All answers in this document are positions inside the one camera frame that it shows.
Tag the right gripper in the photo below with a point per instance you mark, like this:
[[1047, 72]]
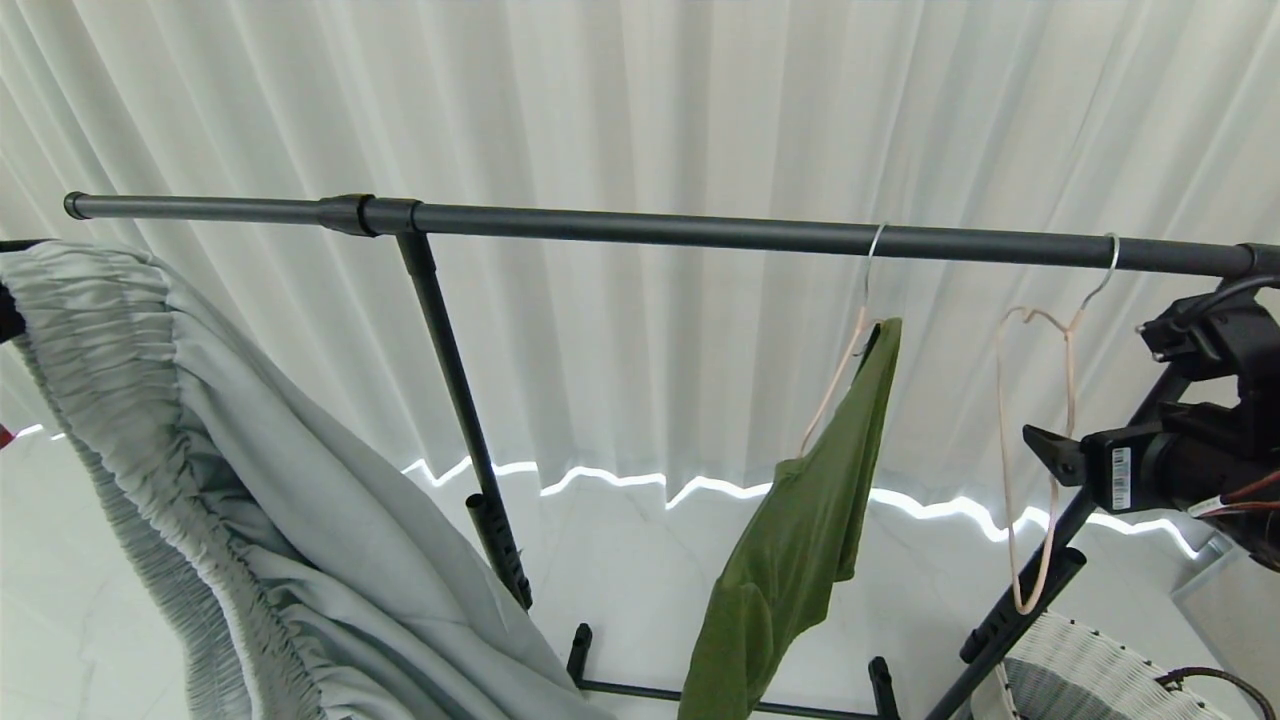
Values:
[[1150, 470]]

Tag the pink clothes hanger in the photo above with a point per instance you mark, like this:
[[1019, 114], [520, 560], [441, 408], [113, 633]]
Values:
[[834, 380], [1070, 380]]

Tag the green sleeveless shirt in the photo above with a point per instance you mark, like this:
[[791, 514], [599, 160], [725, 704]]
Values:
[[790, 560]]

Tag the pale grey shorts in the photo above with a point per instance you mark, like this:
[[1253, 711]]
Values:
[[250, 520]]

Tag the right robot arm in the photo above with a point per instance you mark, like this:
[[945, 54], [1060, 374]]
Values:
[[1250, 500]]

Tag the white laundry basket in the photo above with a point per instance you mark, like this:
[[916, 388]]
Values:
[[1080, 680]]

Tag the black clothes rack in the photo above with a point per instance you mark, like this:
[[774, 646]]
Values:
[[700, 230]]

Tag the white curtain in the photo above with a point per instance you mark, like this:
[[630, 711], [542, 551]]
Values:
[[650, 100]]

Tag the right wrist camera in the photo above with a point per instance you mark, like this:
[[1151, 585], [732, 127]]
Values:
[[1220, 340]]

